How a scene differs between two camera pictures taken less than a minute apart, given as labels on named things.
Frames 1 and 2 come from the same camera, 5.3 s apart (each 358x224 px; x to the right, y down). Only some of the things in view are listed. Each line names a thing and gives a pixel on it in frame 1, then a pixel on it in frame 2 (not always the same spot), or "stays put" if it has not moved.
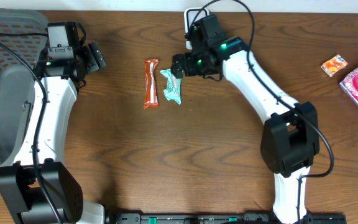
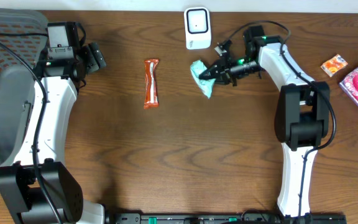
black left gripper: [95, 56] stays put
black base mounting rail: [224, 218] stays put
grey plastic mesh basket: [7, 84] stays put
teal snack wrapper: [173, 89] to [197, 67]
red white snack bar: [151, 96] stays put
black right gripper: [188, 69] to [223, 70]
